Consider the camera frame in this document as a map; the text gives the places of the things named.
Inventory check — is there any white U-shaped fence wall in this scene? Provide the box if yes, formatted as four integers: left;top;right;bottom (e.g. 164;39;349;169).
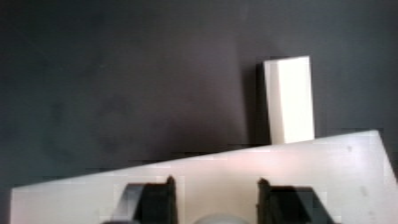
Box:
263;56;315;144

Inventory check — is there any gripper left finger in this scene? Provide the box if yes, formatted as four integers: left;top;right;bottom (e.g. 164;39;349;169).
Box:
112;177;178;224

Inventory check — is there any white cabinet body box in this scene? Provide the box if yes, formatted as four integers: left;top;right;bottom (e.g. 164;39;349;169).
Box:
11;131;398;224

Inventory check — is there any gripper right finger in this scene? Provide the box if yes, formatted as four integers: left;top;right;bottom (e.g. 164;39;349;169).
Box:
256;179;336;224

